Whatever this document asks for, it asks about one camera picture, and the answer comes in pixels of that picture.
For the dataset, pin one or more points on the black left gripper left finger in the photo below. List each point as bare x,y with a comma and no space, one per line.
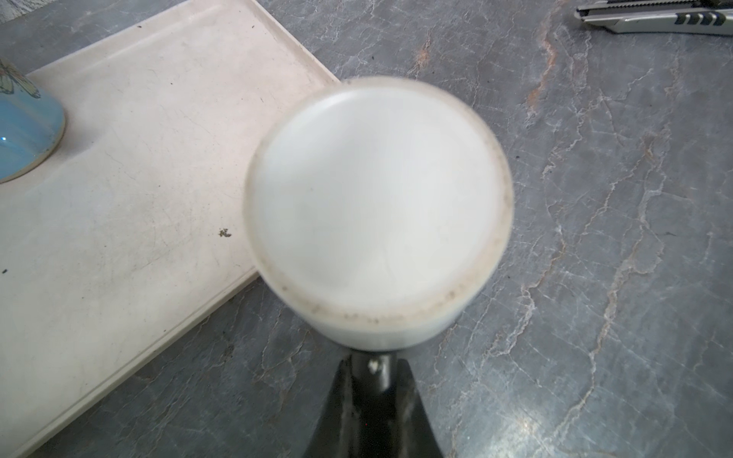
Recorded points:
337,433

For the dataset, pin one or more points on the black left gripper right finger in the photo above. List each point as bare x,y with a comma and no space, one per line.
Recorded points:
404,427

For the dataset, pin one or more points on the white black two-tone mug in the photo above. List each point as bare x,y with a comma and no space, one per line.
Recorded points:
377,210

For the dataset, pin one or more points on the blue butterfly mug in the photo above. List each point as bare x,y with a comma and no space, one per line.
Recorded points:
32,123

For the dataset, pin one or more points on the beige plastic tray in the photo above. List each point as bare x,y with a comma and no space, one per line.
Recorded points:
132,231

